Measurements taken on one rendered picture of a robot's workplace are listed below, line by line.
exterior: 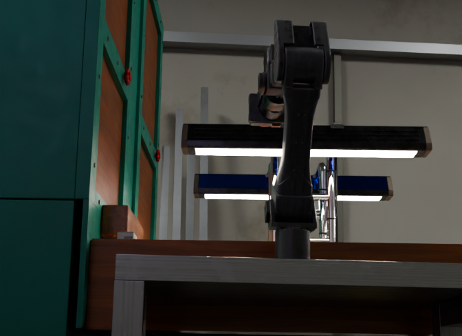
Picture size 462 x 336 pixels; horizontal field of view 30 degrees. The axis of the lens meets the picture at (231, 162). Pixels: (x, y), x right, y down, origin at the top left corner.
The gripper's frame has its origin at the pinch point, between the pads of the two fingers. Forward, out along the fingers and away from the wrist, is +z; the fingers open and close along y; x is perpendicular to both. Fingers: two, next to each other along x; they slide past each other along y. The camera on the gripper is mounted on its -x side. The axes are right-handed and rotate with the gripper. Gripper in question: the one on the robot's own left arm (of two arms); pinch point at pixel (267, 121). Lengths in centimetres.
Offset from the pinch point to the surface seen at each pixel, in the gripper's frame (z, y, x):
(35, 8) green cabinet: -13, 52, -19
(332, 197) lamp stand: 33.0, -21.6, 9.1
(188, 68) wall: 270, 11, -125
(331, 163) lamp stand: 32.6, -21.4, -0.3
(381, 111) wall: 270, -100, -103
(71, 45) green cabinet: -13.5, 43.8, -11.0
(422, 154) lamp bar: 15.8, -41.2, 1.6
